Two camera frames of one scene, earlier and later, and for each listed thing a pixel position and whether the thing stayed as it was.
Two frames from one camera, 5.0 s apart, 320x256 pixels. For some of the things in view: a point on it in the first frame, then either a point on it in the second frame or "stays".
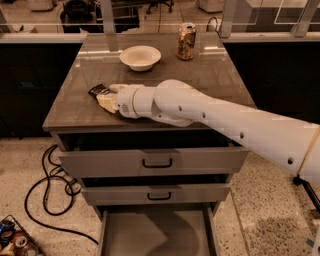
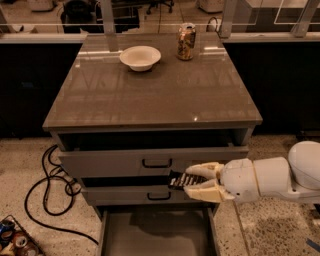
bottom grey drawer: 158,230 stays
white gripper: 124,100 to 237,180
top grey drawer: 179,153 stays
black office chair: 82,12 stays
